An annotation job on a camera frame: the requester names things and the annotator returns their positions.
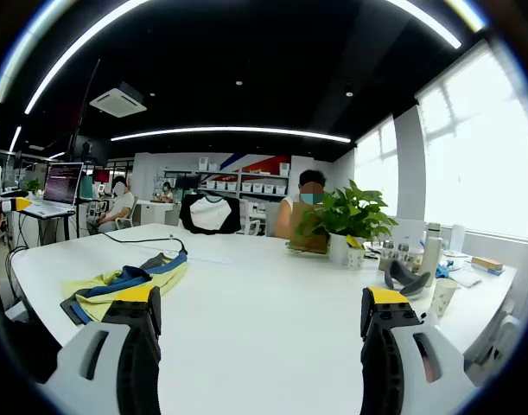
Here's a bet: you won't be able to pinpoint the flat brown box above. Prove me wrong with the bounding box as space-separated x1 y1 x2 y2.
469 256 506 277

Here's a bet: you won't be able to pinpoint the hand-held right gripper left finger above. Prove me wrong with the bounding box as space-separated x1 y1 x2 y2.
37 284 163 415

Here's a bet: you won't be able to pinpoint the grey neck massager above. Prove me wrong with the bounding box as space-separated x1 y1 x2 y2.
383 259 432 300

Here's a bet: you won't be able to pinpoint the long curved ceiling light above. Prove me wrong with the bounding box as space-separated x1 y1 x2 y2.
23 0 152 116

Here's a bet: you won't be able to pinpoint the large window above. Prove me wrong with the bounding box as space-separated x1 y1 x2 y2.
353 42 528 242

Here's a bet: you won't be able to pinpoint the white sign card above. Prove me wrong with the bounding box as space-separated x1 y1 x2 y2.
391 218 427 248

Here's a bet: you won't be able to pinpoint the straight ceiling light strip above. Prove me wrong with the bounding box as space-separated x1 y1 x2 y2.
110 126 353 144

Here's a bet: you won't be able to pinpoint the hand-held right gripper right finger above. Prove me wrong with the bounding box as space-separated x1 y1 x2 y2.
359 286 480 415

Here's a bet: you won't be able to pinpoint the laptop stand desk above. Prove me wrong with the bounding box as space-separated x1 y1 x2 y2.
17 206 80 248

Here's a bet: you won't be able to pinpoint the small patterned cup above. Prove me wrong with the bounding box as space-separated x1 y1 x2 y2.
345 246 366 271

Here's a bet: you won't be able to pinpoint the white office chair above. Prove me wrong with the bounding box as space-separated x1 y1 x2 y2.
115 197 140 231
237 197 265 237

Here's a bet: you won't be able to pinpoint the small glass jars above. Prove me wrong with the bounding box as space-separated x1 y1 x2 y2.
380 239 425 272

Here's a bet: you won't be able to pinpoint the yellow garment with grey blue sleeves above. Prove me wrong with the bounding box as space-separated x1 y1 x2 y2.
60 252 189 325

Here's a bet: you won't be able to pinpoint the black monitor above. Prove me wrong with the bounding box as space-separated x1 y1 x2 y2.
174 172 202 190

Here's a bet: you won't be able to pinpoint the white paper roll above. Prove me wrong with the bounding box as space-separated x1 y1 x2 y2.
450 223 467 252

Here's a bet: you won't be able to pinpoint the patterned paper cup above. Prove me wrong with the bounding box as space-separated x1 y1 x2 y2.
429 278 460 319

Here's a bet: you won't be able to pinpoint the black tripod pole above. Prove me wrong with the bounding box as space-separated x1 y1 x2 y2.
67 58 102 166

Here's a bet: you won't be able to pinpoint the open laptop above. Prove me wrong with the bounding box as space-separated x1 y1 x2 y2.
23 162 86 217

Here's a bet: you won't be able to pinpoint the black power cable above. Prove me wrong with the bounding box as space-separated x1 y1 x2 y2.
98 231 189 256

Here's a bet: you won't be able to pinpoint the ceiling air conditioner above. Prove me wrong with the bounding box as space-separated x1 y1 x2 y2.
89 81 148 118

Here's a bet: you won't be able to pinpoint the brown cardboard box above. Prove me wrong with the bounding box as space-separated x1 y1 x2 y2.
287 201 334 255

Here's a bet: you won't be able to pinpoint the blue glove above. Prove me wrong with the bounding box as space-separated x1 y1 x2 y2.
435 262 464 278

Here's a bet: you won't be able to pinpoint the black white shirt on chair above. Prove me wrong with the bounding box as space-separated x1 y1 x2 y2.
179 193 242 236

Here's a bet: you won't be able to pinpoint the short ceiling light strip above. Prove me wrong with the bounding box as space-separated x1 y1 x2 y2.
384 0 462 49

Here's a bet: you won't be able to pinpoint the shelf with white boxes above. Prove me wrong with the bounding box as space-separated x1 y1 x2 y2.
162 166 290 200

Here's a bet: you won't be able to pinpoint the hanging black cables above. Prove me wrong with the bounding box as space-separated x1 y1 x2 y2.
4 245 30 306

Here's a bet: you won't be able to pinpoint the white game controller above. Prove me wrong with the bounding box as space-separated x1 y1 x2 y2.
421 309 441 332

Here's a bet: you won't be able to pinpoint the green potted plant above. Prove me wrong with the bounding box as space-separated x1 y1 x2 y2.
294 179 398 265

